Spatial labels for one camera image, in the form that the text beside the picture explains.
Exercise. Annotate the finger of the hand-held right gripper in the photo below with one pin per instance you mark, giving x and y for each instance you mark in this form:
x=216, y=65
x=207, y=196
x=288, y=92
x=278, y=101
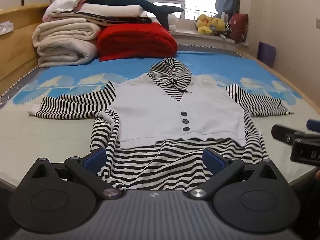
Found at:
x=282, y=132
x=314, y=125

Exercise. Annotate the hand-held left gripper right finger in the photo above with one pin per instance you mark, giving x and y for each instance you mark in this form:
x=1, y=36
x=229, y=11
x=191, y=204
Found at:
x=212, y=161

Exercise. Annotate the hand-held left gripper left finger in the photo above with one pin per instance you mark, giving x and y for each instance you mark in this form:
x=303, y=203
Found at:
x=93, y=161

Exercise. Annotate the black white striped hoodie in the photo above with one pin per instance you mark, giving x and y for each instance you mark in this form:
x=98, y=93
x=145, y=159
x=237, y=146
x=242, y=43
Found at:
x=150, y=110

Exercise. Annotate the blue patterned bed sheet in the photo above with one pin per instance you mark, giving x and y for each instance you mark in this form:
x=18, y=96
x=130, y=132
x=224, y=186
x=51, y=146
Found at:
x=50, y=140

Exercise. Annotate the purple mat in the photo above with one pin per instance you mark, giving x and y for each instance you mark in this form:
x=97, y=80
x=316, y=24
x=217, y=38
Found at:
x=267, y=54

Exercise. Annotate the dark red cushion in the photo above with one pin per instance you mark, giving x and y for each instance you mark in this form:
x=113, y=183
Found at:
x=238, y=27

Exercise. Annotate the cream folded blanket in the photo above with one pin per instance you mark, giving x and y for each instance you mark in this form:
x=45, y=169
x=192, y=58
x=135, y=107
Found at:
x=62, y=45

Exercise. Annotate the yellow plush toy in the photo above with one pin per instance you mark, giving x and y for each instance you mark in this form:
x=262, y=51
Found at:
x=203, y=25
x=219, y=25

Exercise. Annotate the red folded blanket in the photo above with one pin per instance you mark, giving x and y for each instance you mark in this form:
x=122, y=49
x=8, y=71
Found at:
x=135, y=41

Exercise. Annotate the dark patterned cloth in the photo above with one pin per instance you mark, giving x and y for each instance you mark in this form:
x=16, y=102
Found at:
x=125, y=20

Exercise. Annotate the white plush toy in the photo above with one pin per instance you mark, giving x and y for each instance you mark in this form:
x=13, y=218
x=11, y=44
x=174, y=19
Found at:
x=172, y=21

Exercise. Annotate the white folded blanket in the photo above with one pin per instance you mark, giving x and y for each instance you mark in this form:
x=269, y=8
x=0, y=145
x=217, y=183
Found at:
x=112, y=11

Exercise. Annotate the white tissue packet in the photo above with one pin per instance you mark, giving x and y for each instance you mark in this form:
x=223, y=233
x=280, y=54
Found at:
x=6, y=27

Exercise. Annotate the white pink folded cloth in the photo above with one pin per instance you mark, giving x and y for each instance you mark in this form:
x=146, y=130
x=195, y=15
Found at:
x=65, y=1

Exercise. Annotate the teal shark plush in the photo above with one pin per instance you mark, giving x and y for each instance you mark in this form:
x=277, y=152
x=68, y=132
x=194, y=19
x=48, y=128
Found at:
x=140, y=3

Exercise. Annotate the wooden bed frame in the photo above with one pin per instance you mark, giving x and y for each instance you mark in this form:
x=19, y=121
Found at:
x=15, y=55

